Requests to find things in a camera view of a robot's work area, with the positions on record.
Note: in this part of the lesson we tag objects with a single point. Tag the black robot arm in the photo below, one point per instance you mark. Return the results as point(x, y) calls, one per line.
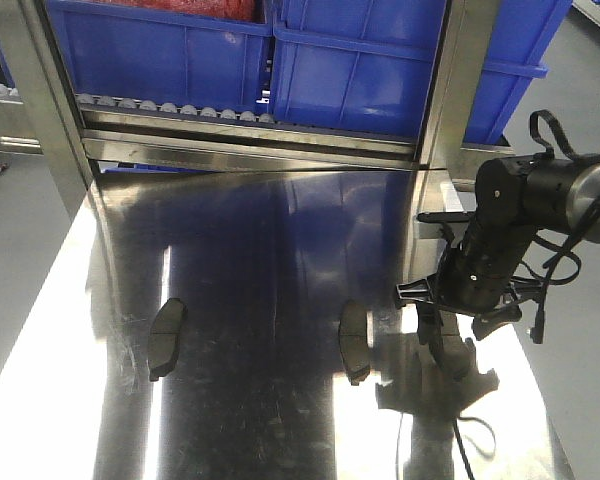
point(532, 211)

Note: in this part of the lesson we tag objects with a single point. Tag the blue plastic bin left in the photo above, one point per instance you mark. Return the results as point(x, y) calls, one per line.
point(146, 54)

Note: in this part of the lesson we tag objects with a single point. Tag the blue plastic bin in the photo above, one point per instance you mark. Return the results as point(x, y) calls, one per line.
point(366, 65)
point(146, 54)

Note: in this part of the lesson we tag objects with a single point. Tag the dark brake pad middle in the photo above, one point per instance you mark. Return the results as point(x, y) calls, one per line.
point(353, 342)

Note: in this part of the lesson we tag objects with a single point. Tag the stainless steel rack frame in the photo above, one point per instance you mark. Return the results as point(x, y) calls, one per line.
point(45, 116)

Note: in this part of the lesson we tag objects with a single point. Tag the blue plastic bin right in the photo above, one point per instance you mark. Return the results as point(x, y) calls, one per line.
point(366, 65)

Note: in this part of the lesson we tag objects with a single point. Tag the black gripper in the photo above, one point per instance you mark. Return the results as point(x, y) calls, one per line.
point(478, 286)

